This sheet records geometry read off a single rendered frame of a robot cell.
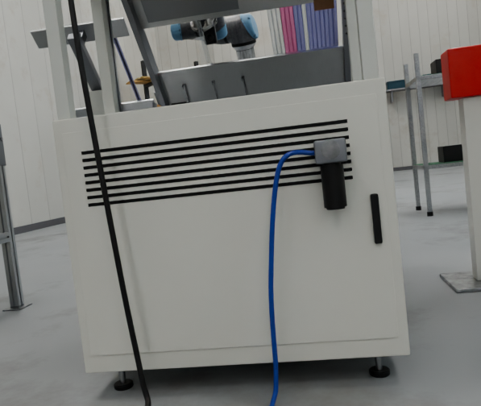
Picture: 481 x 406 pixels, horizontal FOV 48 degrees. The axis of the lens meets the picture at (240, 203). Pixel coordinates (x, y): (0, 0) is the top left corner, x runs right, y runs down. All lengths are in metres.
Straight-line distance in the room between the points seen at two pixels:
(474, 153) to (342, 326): 0.96
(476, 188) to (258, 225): 1.00
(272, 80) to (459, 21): 11.07
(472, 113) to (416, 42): 10.84
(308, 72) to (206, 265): 1.04
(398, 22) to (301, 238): 11.78
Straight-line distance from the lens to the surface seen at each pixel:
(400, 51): 12.66
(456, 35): 12.87
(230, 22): 2.55
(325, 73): 1.99
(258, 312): 1.14
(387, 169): 1.10
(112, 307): 1.21
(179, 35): 2.22
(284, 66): 1.96
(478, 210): 1.93
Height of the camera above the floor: 0.48
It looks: 4 degrees down
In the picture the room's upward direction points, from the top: 6 degrees counter-clockwise
